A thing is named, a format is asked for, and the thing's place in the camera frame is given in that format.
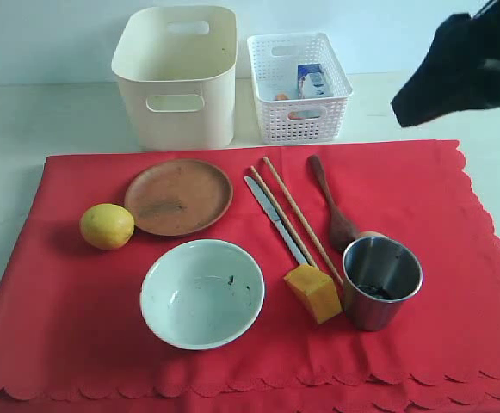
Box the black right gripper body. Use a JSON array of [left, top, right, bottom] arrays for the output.
[[472, 1, 500, 109]]

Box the blue white milk carton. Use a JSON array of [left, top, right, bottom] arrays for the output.
[[297, 64, 333, 99]]

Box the orange fried chicken nugget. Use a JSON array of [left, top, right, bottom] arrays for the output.
[[275, 93, 321, 120]]

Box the white perforated plastic basket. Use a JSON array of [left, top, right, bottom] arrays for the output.
[[247, 33, 353, 145]]

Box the brown egg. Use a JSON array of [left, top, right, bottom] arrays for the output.
[[357, 231, 385, 238]]

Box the dark wooden spoon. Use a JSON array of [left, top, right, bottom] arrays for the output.
[[308, 155, 358, 253]]

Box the right wooden chopstick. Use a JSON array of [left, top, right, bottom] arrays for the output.
[[262, 157, 343, 286]]

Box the wooden chopstick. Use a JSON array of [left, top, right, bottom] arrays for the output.
[[250, 166, 318, 268], [262, 157, 343, 286]]

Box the stainless steel cup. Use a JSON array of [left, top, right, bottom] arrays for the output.
[[342, 236, 423, 331]]

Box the red scalloped table cloth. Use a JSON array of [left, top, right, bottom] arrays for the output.
[[0, 140, 500, 412]]

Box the left wooden chopstick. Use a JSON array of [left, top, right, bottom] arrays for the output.
[[250, 166, 318, 268]]

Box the silver table knife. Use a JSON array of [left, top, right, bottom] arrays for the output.
[[244, 176, 308, 264]]

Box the cream plastic storage bin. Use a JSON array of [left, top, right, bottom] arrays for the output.
[[111, 5, 238, 151]]

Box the brown wooden plate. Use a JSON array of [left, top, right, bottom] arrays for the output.
[[124, 158, 233, 237]]

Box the white ceramic bowl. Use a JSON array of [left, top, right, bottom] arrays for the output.
[[139, 239, 265, 350]]

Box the yellow lemon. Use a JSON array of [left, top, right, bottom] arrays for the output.
[[79, 203, 134, 250]]

